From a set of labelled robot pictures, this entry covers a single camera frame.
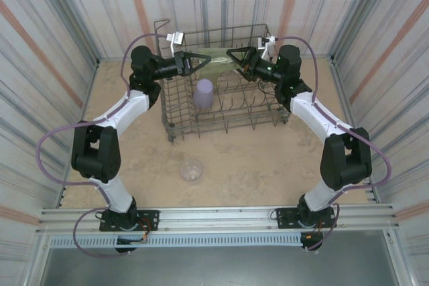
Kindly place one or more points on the pale green frosted cup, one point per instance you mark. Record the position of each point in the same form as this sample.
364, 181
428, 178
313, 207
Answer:
209, 71

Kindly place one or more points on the lavender plastic cup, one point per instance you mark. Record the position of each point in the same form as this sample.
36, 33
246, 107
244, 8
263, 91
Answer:
203, 95

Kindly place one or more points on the clear round glass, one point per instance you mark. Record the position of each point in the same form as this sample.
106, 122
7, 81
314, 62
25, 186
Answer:
191, 172

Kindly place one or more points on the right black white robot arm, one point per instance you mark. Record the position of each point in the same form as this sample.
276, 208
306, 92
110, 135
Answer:
321, 122

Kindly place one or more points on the grey metal panel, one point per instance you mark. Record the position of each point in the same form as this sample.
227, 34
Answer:
218, 266

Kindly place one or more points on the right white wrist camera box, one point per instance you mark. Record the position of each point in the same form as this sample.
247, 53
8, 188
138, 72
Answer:
268, 41

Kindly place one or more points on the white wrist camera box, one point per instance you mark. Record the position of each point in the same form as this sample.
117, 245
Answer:
177, 36
268, 41

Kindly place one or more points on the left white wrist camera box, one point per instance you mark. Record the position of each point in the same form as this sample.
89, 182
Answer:
177, 36

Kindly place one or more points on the aluminium mounting rail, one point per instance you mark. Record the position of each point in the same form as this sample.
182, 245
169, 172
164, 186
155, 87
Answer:
218, 219

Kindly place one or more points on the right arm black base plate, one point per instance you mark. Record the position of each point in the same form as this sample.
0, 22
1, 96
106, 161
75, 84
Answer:
285, 219

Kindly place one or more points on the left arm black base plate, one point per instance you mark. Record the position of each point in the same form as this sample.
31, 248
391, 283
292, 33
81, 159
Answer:
151, 219

